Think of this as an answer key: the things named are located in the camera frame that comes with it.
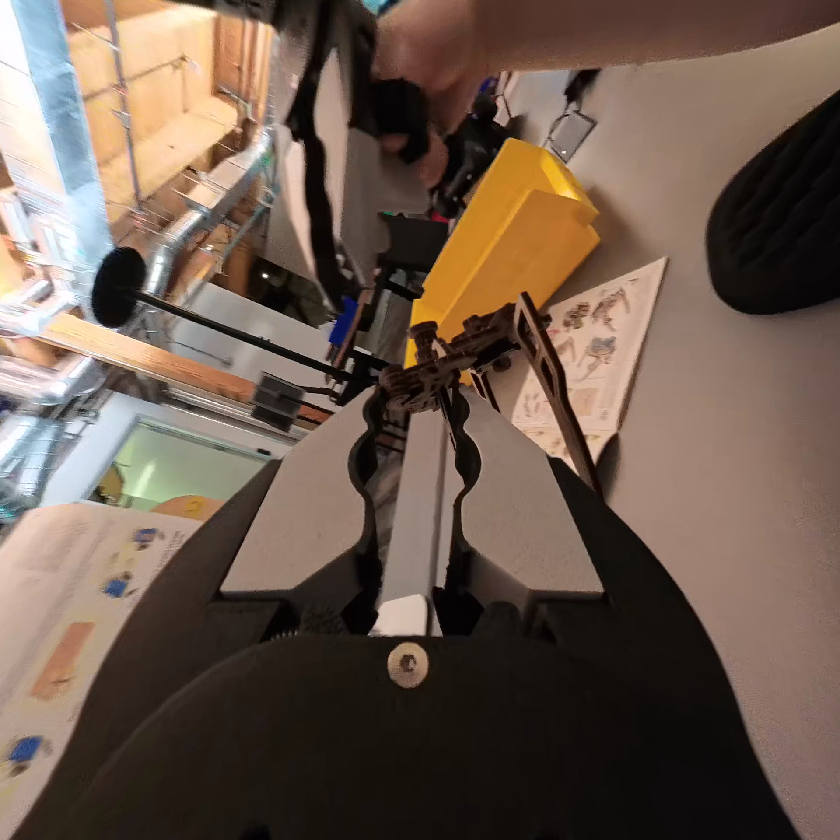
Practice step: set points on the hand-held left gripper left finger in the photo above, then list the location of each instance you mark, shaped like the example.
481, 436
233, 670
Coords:
302, 525

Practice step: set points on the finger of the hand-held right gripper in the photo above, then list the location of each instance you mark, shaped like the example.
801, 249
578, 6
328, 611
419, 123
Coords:
295, 203
358, 190

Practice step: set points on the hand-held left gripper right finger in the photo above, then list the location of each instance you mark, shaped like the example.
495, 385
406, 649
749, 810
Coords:
525, 525

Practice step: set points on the wooden gear model assembly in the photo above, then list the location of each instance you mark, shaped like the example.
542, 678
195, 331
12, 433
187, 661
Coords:
459, 348

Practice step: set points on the person's right forearm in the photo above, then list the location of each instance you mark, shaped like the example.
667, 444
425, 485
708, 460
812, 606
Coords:
656, 33

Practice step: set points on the person's right hand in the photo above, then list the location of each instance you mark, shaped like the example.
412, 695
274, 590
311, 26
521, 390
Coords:
446, 59

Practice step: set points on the silver air ducts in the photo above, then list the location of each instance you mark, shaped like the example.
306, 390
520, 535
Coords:
177, 236

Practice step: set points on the grey sign panel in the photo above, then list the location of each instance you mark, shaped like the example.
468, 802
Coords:
275, 401

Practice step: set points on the blue storage bin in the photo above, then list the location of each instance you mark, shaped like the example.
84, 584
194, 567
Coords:
341, 325

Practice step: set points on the yellow plastic bin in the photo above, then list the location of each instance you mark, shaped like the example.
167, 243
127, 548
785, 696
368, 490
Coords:
499, 262

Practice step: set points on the black light stand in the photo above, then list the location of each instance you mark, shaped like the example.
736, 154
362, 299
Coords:
118, 289

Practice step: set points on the illustrated instruction booklet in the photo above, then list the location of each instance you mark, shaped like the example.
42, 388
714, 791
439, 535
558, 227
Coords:
610, 341

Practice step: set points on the printed instruction sheet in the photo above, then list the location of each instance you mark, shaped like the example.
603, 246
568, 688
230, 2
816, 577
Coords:
65, 590

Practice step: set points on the black cushion pad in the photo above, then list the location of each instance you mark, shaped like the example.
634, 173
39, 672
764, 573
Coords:
781, 223

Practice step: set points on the wooden post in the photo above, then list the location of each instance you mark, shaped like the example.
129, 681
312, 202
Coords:
131, 354

